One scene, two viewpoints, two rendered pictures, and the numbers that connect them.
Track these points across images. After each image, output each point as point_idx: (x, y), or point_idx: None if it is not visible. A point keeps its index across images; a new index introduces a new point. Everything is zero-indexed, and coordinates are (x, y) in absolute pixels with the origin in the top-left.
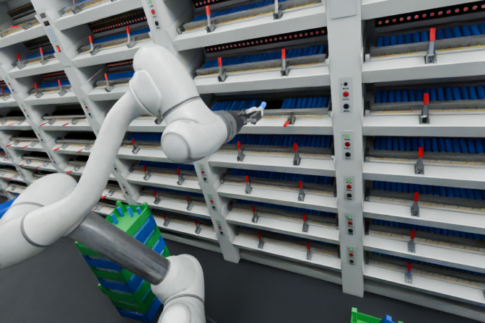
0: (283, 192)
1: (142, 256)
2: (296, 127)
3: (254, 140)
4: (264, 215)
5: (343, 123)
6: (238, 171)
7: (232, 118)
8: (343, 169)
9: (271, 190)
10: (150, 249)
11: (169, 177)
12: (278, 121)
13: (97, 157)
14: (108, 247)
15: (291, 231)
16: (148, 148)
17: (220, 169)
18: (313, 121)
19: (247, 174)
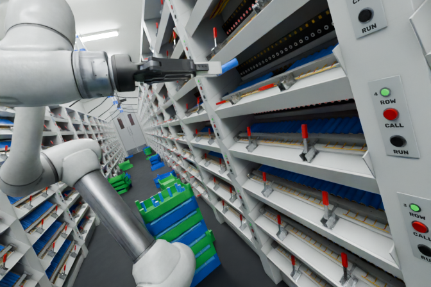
0: (308, 205)
1: (122, 227)
2: (290, 93)
3: (273, 128)
4: (294, 234)
5: (370, 63)
6: (267, 168)
7: (97, 56)
8: (394, 179)
9: (292, 199)
10: (136, 223)
11: (219, 166)
12: (273, 91)
13: (16, 109)
14: (95, 207)
15: (323, 275)
16: (204, 138)
17: (249, 162)
18: (317, 78)
19: (273, 173)
